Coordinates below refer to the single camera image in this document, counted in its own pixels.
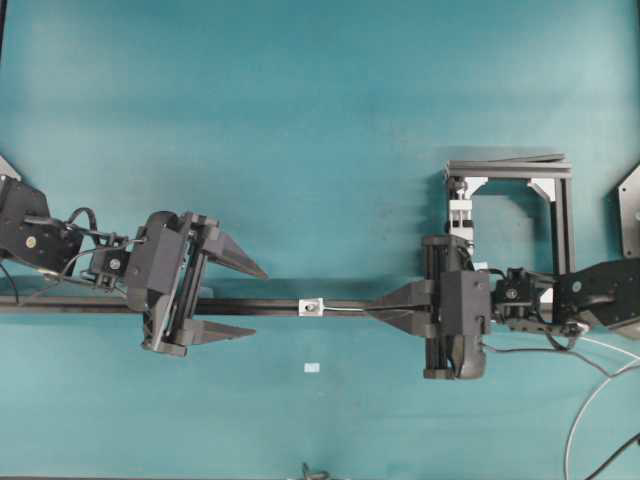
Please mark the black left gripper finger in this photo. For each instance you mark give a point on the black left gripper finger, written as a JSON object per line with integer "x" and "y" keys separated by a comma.
{"x": 223, "y": 250}
{"x": 198, "y": 332}

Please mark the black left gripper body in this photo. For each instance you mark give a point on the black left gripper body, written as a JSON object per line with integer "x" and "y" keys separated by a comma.
{"x": 163, "y": 278}

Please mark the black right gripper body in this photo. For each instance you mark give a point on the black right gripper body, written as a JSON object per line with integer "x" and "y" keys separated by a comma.
{"x": 461, "y": 312}

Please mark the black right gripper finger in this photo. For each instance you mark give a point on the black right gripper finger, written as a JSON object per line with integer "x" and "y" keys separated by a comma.
{"x": 413, "y": 295}
{"x": 413, "y": 322}

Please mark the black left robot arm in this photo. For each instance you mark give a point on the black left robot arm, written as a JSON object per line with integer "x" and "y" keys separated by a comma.
{"x": 31, "y": 236}

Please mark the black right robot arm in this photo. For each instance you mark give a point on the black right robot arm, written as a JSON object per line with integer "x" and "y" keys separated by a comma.
{"x": 562, "y": 307}

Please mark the white plastic clip fitting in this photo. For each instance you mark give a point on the white plastic clip fitting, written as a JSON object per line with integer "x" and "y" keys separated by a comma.
{"x": 460, "y": 221}

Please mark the silver metal bracket fitting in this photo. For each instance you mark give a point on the silver metal bracket fitting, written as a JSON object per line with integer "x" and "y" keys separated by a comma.
{"x": 311, "y": 307}

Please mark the black aluminium extrusion rail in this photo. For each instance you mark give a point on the black aluminium extrusion rail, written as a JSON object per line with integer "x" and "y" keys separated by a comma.
{"x": 205, "y": 306}

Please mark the grey aluminium frame stand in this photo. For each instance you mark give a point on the grey aluminium frame stand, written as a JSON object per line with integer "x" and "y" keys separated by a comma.
{"x": 540, "y": 185}

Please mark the grey left arm base plate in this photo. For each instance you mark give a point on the grey left arm base plate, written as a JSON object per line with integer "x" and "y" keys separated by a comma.
{"x": 7, "y": 170}

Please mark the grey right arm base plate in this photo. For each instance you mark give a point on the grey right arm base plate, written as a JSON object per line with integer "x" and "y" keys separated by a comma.
{"x": 628, "y": 198}

